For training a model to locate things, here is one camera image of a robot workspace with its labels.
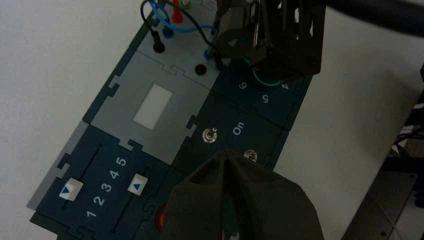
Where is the dark blue grey control box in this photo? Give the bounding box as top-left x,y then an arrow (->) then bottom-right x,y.
26,0 -> 314,240

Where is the white slider cap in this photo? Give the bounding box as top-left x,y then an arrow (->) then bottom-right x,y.
58,178 -> 84,202
127,174 -> 149,196

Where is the grey metal mounting plate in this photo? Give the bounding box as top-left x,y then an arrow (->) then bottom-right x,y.
341,162 -> 420,240

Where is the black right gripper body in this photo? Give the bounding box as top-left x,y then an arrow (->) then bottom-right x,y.
251,0 -> 327,83

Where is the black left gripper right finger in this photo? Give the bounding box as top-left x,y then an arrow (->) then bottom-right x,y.
226,149 -> 326,240

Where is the red jumper wire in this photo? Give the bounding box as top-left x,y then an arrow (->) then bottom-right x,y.
170,0 -> 185,24

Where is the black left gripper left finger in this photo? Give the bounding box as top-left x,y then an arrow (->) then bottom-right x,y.
160,149 -> 228,240

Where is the orange round push button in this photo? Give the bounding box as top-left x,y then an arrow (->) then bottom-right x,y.
155,205 -> 167,233

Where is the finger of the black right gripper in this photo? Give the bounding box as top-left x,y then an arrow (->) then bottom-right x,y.
215,0 -> 264,32
216,29 -> 271,64

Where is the black jumper wire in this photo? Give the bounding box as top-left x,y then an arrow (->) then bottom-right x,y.
140,0 -> 224,70

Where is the black cable bundle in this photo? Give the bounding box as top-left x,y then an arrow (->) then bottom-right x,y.
390,102 -> 424,160

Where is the dark knob with green pointer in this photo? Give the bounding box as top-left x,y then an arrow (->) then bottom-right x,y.
243,57 -> 286,88

